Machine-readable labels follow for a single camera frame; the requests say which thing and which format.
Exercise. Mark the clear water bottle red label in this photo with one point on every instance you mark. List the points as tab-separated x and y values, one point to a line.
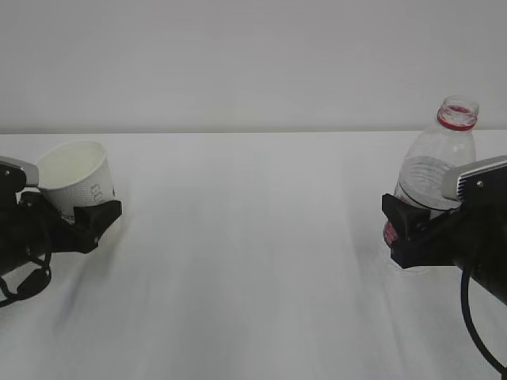
447	143

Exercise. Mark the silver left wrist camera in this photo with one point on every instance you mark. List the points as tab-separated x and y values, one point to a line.
17	175

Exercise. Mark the white paper cup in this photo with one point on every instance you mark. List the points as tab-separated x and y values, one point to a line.
75	175

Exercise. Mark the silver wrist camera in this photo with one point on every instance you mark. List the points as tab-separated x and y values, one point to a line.
17	175
478	183

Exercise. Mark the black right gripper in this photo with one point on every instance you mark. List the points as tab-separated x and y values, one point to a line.
475	234

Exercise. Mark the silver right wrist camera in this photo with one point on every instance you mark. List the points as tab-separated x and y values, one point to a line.
478	183

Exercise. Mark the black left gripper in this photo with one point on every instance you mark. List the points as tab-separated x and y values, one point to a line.
31	228

